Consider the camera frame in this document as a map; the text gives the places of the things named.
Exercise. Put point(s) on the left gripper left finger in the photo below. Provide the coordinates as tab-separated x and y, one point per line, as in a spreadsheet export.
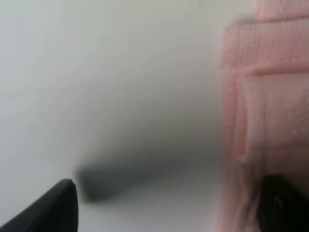
55	211

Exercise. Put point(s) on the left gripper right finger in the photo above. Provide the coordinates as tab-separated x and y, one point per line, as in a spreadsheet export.
282	208

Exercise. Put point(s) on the pink towel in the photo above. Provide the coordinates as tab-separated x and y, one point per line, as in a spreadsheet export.
265	68

